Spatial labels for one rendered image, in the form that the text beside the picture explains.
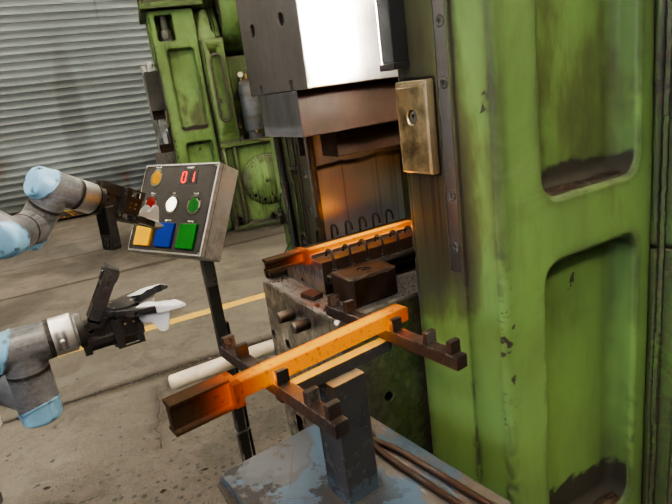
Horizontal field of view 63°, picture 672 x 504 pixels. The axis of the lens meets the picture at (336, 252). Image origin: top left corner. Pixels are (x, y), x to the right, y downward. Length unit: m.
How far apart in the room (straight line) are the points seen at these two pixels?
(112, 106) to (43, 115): 0.93
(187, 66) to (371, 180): 4.67
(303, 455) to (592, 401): 0.69
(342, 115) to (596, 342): 0.75
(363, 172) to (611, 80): 0.67
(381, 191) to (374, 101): 0.41
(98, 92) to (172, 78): 3.14
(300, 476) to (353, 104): 0.76
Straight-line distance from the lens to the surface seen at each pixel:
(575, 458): 1.46
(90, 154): 9.09
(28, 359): 1.17
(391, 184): 1.63
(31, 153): 9.09
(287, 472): 1.04
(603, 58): 1.24
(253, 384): 0.77
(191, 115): 6.09
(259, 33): 1.31
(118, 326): 1.16
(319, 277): 1.26
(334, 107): 1.22
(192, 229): 1.63
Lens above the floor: 1.36
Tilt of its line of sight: 17 degrees down
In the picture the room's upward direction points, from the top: 8 degrees counter-clockwise
